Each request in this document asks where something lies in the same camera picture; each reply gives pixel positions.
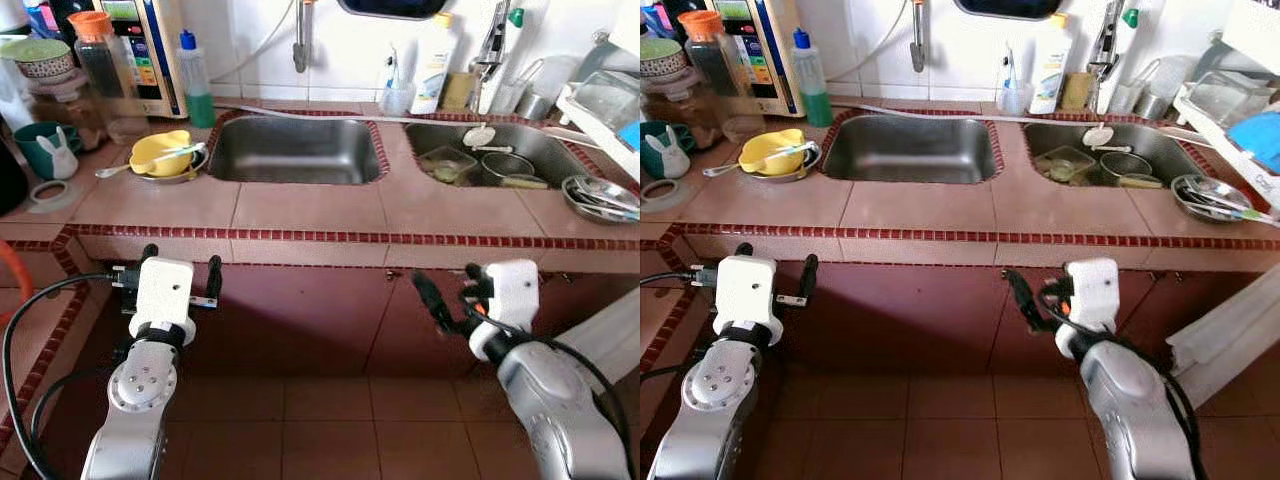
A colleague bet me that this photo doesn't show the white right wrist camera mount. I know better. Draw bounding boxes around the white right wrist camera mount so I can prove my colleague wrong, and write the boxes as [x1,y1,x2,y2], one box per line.
[1055,258,1120,361]
[470,260,542,363]

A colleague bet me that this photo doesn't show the yellow plastic bowl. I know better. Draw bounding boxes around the yellow plastic bowl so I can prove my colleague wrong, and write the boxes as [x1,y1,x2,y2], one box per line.
[738,128,807,176]
[130,130,196,178]

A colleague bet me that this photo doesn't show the white dish rack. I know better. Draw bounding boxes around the white dish rack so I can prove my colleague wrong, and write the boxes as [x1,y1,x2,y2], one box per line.
[555,68,641,183]
[1175,68,1280,209]

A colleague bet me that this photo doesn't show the teal mug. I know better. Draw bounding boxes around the teal mug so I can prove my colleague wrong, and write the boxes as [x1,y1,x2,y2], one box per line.
[12,122,83,182]
[640,122,691,182]

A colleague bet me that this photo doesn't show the green soap bottle blue cap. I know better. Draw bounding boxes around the green soap bottle blue cap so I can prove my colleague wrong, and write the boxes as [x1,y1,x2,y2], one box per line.
[792,28,834,128]
[178,30,217,129]

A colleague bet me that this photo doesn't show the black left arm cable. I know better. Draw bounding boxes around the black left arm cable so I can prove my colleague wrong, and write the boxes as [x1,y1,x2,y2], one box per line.
[640,268,713,383]
[0,272,131,480]

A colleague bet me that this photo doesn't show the yellow sponge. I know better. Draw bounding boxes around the yellow sponge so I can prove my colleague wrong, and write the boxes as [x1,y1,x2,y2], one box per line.
[1060,72,1097,112]
[443,72,482,112]

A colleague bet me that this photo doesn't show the white rabbit figurine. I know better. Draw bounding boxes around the white rabbit figurine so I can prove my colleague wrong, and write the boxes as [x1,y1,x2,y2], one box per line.
[37,128,80,182]

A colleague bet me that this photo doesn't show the steel wall faucet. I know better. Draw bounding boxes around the steel wall faucet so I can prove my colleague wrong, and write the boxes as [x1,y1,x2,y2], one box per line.
[907,0,929,74]
[292,0,314,74]

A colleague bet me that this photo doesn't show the clear plastic jug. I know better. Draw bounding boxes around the clear plastic jug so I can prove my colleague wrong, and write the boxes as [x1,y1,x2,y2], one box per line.
[495,55,583,122]
[1110,55,1198,122]

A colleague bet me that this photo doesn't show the black appliance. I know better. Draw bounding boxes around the black appliance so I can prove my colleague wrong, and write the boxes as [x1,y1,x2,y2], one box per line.
[0,130,32,217]

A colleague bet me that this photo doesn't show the patterned bowl green lid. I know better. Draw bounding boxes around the patterned bowl green lid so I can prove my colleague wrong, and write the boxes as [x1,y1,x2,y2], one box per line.
[0,38,77,81]
[640,38,687,79]

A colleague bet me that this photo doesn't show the round steel plate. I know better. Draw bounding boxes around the round steel plate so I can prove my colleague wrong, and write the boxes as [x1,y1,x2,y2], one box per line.
[135,150,209,186]
[745,148,822,185]

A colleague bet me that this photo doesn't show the orange plastic object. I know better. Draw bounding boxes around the orange plastic object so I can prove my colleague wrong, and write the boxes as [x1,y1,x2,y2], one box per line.
[0,240,37,313]

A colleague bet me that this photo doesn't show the steel sink basin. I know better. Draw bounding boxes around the steel sink basin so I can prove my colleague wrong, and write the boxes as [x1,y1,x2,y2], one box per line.
[1020,119,1217,191]
[822,112,1002,186]
[405,120,603,192]
[207,113,387,187]

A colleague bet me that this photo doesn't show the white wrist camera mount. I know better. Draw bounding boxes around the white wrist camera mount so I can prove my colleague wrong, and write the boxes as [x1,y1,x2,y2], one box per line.
[470,260,542,363]
[1055,258,1120,361]
[130,257,198,346]
[712,255,783,346]

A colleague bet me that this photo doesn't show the clear tape roll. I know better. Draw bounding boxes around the clear tape roll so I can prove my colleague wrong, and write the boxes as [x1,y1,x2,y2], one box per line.
[27,180,77,214]
[640,180,684,213]

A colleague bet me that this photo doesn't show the steel spoon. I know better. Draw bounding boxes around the steel spoon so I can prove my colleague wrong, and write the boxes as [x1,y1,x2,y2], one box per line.
[702,142,820,179]
[96,143,207,180]

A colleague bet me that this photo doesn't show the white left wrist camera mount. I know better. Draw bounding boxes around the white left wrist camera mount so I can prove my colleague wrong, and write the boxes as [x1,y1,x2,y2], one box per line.
[130,257,198,346]
[712,255,783,346]

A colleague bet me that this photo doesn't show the curved white hose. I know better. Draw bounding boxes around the curved white hose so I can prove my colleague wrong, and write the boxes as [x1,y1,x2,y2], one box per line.
[210,0,301,86]

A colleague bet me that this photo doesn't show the clear pitcher orange lid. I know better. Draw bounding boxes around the clear pitcher orange lid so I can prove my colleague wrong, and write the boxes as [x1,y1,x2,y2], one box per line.
[68,10,137,133]
[677,10,747,131]

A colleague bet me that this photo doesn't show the beige water ionizer appliance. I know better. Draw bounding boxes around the beige water ionizer appliance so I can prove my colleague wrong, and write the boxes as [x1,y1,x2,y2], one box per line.
[95,0,190,119]
[705,0,802,119]

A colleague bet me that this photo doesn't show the chrome faucet green cap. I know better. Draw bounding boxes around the chrome faucet green cap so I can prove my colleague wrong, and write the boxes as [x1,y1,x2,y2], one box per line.
[1090,0,1142,112]
[470,0,527,112]

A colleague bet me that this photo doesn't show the steel plate with cutlery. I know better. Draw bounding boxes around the steel plate with cutlery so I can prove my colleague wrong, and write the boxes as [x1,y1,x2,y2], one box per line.
[1170,175,1263,226]
[562,175,641,226]

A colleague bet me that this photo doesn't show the dark blue tray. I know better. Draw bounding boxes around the dark blue tray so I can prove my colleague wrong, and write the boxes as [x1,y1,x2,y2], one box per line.
[953,0,1067,22]
[337,0,452,22]

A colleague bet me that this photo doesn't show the white detergent bottle yellow cap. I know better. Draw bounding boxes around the white detergent bottle yellow cap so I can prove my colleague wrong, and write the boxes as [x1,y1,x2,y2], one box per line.
[1028,12,1077,115]
[410,12,462,116]

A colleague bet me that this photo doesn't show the glass jar brown contents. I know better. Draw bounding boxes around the glass jar brown contents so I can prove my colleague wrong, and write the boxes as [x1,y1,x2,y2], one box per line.
[645,75,723,151]
[30,75,113,151]

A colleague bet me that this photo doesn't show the round steel bowl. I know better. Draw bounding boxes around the round steel bowl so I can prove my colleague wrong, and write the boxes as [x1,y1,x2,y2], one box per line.
[480,152,537,190]
[1098,151,1154,189]

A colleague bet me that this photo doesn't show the clear plastic cup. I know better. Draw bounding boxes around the clear plastic cup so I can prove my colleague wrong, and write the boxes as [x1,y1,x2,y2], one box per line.
[379,80,417,117]
[997,80,1035,117]

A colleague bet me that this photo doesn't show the dark red cabinet front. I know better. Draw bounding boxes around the dark red cabinet front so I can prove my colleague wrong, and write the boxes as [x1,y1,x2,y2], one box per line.
[85,262,623,383]
[690,262,1233,383]

